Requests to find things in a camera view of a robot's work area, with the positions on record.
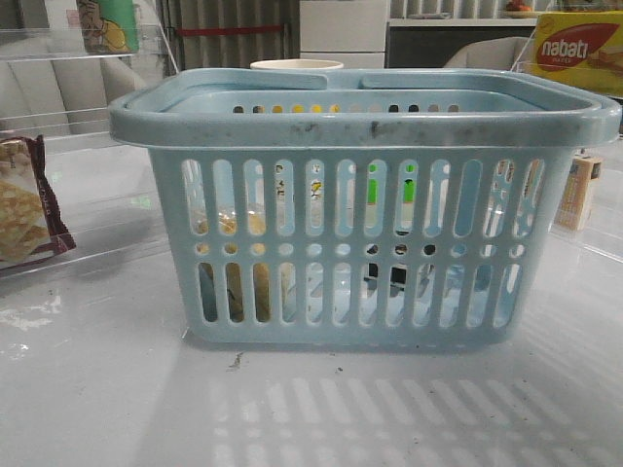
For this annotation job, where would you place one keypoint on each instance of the dark tissue pack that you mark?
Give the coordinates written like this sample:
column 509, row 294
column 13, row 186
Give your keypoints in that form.
column 398, row 274

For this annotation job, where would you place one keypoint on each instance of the light blue plastic basket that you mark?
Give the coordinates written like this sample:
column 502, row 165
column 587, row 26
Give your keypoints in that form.
column 321, row 165

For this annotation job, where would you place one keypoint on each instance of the white paper cup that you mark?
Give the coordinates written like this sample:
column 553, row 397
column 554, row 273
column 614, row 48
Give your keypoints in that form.
column 297, row 65

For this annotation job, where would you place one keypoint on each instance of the white drawer cabinet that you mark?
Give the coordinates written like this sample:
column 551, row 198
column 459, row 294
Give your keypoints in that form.
column 351, row 32

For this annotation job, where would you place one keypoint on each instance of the clear acrylic left shelf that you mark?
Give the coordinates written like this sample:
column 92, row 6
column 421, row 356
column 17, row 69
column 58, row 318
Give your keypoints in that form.
column 53, row 87

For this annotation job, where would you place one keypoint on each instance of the small tan carton box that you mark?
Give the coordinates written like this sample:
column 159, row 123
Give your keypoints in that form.
column 576, row 202

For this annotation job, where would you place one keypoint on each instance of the brown cracker snack packet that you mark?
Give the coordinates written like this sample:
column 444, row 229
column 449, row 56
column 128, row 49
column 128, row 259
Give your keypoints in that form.
column 32, row 230

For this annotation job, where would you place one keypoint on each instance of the green yellow cartoon package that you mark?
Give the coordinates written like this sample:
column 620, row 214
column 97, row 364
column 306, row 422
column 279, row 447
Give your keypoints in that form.
column 108, row 26

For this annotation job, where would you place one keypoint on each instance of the yellow nabati wafer box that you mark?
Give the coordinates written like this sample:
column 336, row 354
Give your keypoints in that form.
column 583, row 50

